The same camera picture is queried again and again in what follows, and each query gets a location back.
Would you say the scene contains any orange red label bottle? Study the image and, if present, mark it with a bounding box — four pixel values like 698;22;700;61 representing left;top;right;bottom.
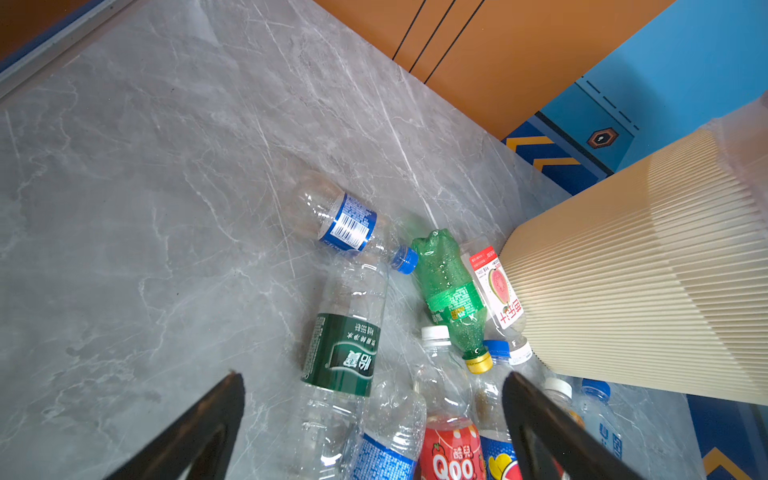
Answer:
543;377;585;429

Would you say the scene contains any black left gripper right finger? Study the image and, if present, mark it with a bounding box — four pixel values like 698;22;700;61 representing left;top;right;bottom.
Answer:
502;372;640;480

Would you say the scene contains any clear water bottle blue cap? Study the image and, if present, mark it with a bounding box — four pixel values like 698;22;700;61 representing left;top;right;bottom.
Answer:
579;378;623;460

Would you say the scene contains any bottle with watermelon label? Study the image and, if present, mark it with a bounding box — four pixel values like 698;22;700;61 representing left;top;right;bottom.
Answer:
460;237;533;365

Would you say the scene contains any red Qoo drink bottle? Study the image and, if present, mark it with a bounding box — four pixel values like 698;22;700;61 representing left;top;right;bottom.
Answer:
413;326;487;479

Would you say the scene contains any clear bottle dark green label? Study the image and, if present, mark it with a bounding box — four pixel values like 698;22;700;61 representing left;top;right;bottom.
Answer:
287;255;389;479

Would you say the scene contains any Pepsi label clear bottle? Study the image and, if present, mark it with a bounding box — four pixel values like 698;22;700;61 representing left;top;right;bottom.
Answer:
473;340;522;480

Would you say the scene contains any small clear bottle blue label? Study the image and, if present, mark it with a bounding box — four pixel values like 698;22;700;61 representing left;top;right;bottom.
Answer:
285;170;419;275

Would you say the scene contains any cream plastic waste bin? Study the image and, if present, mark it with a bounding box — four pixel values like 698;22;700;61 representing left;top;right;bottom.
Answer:
501;97;767;405

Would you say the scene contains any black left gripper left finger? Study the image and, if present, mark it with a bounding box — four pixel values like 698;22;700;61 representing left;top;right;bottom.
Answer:
108;371;245;479

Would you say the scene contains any small green soda bottle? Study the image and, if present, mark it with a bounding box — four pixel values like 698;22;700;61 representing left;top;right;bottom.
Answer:
411;229;493;375

